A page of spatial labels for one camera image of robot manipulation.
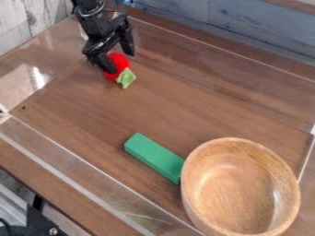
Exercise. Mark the clear acrylic front wall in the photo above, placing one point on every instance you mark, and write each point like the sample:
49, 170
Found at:
102, 205

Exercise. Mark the wooden bowl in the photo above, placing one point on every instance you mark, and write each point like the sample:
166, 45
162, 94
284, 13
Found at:
238, 189

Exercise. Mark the red plush strawberry toy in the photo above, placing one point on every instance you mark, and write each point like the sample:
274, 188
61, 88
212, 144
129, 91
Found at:
124, 76

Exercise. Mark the clear acrylic wall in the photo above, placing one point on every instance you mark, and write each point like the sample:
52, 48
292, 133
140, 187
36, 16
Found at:
102, 205
264, 88

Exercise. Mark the green rectangular block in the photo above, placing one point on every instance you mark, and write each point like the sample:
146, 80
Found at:
154, 156

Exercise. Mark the black clamp with cable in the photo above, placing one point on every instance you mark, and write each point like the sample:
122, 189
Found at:
22, 220

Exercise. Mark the clear acrylic back wall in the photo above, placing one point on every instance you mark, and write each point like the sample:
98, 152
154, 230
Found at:
264, 88

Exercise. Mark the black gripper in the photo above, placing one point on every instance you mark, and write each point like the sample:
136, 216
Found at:
104, 32

